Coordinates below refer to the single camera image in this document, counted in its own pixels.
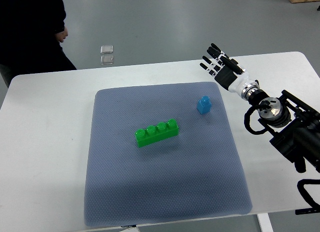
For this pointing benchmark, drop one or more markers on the person in dark clothes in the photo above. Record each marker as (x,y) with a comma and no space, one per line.
(31,33)

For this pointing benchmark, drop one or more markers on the green four-stud toy block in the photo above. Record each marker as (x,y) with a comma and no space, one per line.
(156,133)

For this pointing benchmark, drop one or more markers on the white table leg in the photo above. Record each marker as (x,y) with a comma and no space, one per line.
(264,222)

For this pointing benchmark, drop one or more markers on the blue-grey textured mat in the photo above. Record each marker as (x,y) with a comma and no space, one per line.
(196,174)

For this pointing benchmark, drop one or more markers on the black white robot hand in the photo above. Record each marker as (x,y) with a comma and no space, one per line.
(228,73)

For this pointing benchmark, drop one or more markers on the upper metal floor plate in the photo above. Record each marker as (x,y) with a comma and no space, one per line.
(106,49)

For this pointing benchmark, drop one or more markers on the black table control panel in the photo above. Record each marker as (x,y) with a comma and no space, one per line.
(306,211)

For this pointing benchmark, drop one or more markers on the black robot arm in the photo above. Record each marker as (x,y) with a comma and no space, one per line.
(293,124)

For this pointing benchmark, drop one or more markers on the blue toy block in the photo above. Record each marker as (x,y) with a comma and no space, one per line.
(204,105)

